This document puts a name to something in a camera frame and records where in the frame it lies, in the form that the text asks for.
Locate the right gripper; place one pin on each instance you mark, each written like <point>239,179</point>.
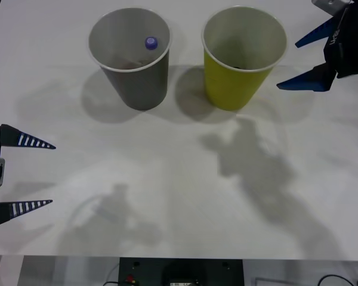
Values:
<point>350,44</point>

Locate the yellow-green plastic waste bin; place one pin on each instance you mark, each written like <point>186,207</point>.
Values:
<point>232,89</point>

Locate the grey plastic waste bin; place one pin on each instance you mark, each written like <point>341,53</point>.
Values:
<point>143,86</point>

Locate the plastic bottle with purple cap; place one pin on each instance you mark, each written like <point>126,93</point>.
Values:
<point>151,43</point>

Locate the black robot torso base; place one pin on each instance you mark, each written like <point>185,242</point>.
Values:
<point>155,272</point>

